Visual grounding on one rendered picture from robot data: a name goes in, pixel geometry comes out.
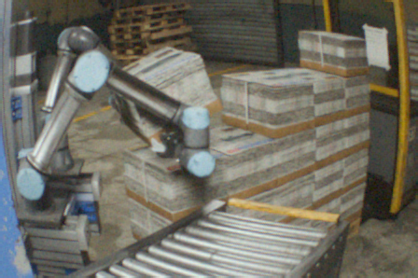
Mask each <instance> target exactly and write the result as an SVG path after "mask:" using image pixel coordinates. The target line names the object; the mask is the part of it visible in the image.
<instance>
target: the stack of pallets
mask: <svg viewBox="0 0 418 278"><path fill-rule="evenodd" d="M176 5H182V8H178V9H176ZM161 7H163V9H162V10H160V8H161ZM186 9H191V2H189V3H171V4H156V5H151V6H142V7H131V8H127V9H121V10H117V11H114V12H115V15H114V18H113V19H111V26H108V29H109V31H108V34H109V35H110V36H111V38H110V43H111V45H110V47H111V49H112V52H113V55H115V56H116V58H118V59H122V60H121V62H122V63H123V64H124V65H125V66H126V67H127V66H128V65H130V64H132V63H135V62H136V61H138V60H140V59H142V58H144V57H146V56H147V55H149V52H147V49H148V47H147V45H146V41H145V39H144V36H148V35H152V34H157V33H160V32H163V31H167V30H172V29H171V26H177V29H178V28H184V27H186V25H187V24H186V23H183V16H186ZM142 10H144V12H142ZM127 11H128V14H126V15H123V12H127ZM171 12H176V16H173V17H171V14H170V13H171ZM154 15H160V16H159V17H156V18H155V16H154ZM137 18H141V19H137ZM119 20H124V22H119ZM167 20H174V22H173V23H169V24H167ZM151 22H156V23H157V24H154V25H151ZM118 27H123V29H122V30H118ZM159 29H160V30H159ZM154 30H159V31H156V32H155V31H154ZM119 35H124V36H123V37H121V38H118V36H119ZM119 43H125V44H121V45H120V44H119ZM125 49H126V51H122V52H120V51H121V50H125ZM135 55H136V56H135Z"/></svg>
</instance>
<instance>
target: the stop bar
mask: <svg viewBox="0 0 418 278"><path fill-rule="evenodd" d="M228 206H233V207H235V206H237V207H241V208H244V209H248V210H252V209H253V210H256V211H260V212H267V213H271V214H278V215H288V216H291V215H292V216H294V217H301V218H308V219H314V220H316V219H317V220H320V221H321V220H324V221H329V222H335V223H336V222H338V221H339V220H340V217H341V215H336V214H331V213H323V212H322V213H320V212H317V211H311V210H309V211H307V210H304V209H302V210H300V209H297V208H294V209H293V208H290V207H282V206H279V205H276V206H275V205H271V204H267V203H265V204H263V203H260V202H249V201H245V200H240V199H235V198H231V199H229V200H228Z"/></svg>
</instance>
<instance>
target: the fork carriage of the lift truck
mask: <svg viewBox="0 0 418 278"><path fill-rule="evenodd" d="M366 175H367V181H365V183H366V186H365V190H364V195H363V199H364V200H363V205H362V211H363V210H364V211H366V212H369V213H371V216H374V217H377V218H380V219H382V220H384V219H385V218H386V217H387V211H388V207H389V202H390V193H391V187H392V182H393V179H391V178H389V177H388V178H387V177H385V176H381V175H379V174H375V173H371V172H368V171H366Z"/></svg>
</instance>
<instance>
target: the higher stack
mask: <svg viewBox="0 0 418 278"><path fill-rule="evenodd" d="M298 40H299V42H300V46H299V48H300V59H301V60H304V61H308V62H316V63H322V65H323V64H327V65H328V66H334V67H339V68H341V69H348V70H349V69H356V68H362V67H363V68H365V67H369V60H368V56H367V45H366V44H367V43H366V42H367V41H366V40H365V39H361V38H358V37H351V36H346V35H339V34H333V33H331V32H327V33H326V32H319V31H316V32H314V31H311V32H308V31H304V32H302V31H300V32H299V39H298ZM302 69H309V70H314V69H311V68H308V67H304V68H302ZM314 71H315V72H318V73H322V74H329V75H331V76H338V75H336V74H331V73H326V72H324V71H320V70H314ZM338 77H341V78H344V79H345V99H346V101H345V106H346V109H345V110H349V109H352V108H356V107H359V106H361V105H362V106H363V105H366V104H369V93H370V89H369V88H370V86H369V85H370V83H369V76H366V75H360V76H359V75H357V76H349V77H348V76H338ZM345 124H346V125H345V128H346V129H345V130H346V132H345V135H344V136H345V137H346V148H345V149H346V155H347V149H348V148H352V147H355V146H358V145H360V144H362V143H363V142H367V141H368V140H369V112H363V113H361V114H356V115H354V116H351V117H346V118H345ZM368 150H369V149H368V148H367V147H366V148H364V149H362V150H360V151H358V152H356V153H355V154H352V155H350V156H347V157H344V159H345V163H344V170H343V181H342V182H343V186H342V188H345V187H346V186H348V185H350V184H352V183H354V182H355V181H356V180H358V179H360V178H361V177H363V176H364V175H366V171H367V165H368ZM365 186H366V183H365V182H364V183H362V184H361V185H358V186H357V187H356V188H353V189H351V190H350V191H348V192H346V193H345V194H343V195H341V196H340V198H341V199H340V201H341V204H340V213H339V215H341V217H340V220H344V219H345V218H346V217H348V216H349V215H351V214H353V213H355V212H356V211H357V210H359V209H361V208H362V205H363V200H364V199H363V195H364V190H365ZM360 217H361V215H358V216H357V217H356V218H354V219H352V220H351V221H350V228H349V231H348V239H349V238H350V237H352V236H354V235H355V234H357V233H358V228H359V224H360ZM340 220H339V221H340Z"/></svg>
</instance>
